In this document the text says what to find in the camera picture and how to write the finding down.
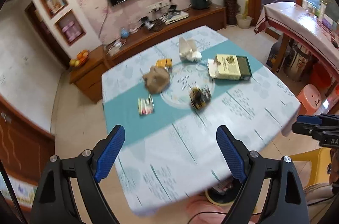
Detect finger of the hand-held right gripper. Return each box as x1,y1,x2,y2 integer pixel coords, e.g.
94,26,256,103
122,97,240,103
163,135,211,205
297,115,323,124
292,123,319,139

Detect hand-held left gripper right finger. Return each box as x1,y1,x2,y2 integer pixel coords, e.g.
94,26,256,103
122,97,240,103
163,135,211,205
216,125,309,224

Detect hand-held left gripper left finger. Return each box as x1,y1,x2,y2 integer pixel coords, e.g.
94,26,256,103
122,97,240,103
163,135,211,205
31,124,126,224

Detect black bin yellow rim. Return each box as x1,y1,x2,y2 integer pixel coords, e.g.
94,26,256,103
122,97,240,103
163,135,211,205
205,179,243,207

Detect small printed snack packet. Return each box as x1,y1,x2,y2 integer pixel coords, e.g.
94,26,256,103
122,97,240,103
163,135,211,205
138,96,155,116

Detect black yellow wrapper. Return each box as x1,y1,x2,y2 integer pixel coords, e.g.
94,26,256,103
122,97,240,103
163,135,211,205
189,86,212,111

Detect cream green box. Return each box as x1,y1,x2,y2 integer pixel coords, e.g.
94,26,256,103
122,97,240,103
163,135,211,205
208,54,252,82

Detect brown paper bag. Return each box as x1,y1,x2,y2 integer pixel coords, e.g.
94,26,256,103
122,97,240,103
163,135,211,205
142,66,170,94

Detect white tissue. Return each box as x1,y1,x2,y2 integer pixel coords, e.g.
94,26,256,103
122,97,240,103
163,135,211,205
207,58,221,73

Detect small orange box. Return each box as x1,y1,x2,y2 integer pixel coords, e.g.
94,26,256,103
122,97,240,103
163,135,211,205
156,58,173,71

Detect pink plastic stool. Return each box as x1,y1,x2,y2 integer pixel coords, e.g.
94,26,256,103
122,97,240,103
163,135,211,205
296,84,327,116

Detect yellow plastic chair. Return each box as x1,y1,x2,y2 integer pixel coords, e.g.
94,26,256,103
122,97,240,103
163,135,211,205
289,147,333,187

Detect red bucket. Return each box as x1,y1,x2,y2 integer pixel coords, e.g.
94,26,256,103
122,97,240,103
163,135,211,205
308,62,334,92

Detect leaf print tablecloth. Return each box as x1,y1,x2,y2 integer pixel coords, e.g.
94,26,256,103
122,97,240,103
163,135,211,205
101,25,301,215

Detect steel pot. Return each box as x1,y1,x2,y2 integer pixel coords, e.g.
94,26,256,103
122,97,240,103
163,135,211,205
283,43,315,82

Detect person's pink pants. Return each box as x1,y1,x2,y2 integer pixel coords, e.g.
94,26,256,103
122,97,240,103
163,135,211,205
185,195,260,224

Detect dark cardboard box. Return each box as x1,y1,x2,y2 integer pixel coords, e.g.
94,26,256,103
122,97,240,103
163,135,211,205
266,39,285,72

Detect wooden television cabinet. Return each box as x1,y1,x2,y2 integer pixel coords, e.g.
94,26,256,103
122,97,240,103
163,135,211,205
69,3,227,104

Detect brown wooden door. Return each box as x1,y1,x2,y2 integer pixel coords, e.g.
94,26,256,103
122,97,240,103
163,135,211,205
0,97,56,182

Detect fruit bowl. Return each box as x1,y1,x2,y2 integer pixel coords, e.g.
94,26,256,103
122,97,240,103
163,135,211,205
69,50,90,67

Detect side table white cloth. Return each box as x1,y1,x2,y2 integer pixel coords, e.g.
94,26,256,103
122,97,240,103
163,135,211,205
254,2,339,60

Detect white bucket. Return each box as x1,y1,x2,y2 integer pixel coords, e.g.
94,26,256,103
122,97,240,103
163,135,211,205
236,14,253,29

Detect tall dark woven basket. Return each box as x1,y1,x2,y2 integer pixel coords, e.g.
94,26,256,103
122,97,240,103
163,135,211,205
222,0,238,26

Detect white set-top box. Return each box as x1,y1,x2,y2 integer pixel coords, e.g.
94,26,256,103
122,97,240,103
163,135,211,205
165,11,190,25

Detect framed picture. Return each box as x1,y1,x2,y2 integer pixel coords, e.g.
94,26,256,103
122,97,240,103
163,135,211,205
47,0,66,13

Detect black television cable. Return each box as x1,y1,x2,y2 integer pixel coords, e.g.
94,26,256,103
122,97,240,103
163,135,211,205
99,2,112,44

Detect wall sockets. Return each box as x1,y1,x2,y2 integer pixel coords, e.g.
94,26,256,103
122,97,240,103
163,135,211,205
147,0,172,11

